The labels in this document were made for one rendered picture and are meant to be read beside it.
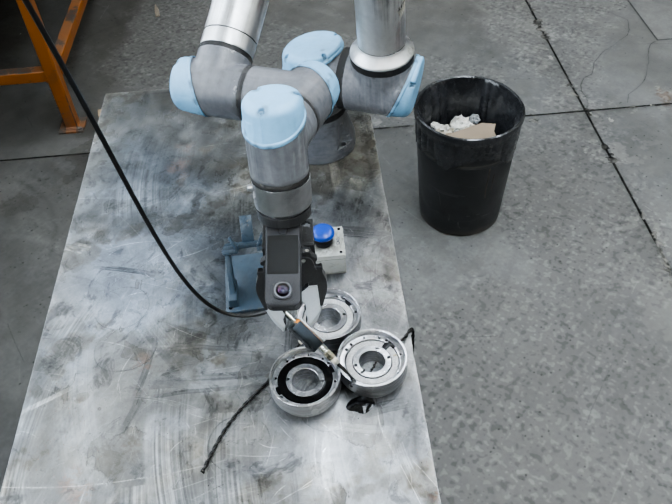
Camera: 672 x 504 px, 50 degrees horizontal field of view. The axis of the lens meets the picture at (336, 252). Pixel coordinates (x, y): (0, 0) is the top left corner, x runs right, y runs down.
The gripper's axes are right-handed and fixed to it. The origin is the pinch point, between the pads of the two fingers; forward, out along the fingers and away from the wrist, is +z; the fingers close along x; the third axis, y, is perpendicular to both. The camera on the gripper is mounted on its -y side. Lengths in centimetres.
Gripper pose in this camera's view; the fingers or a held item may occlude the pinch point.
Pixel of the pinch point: (296, 326)
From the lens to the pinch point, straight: 105.2
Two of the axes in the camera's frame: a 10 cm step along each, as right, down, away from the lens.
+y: -0.5, -6.2, 7.8
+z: 0.5, 7.8, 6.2
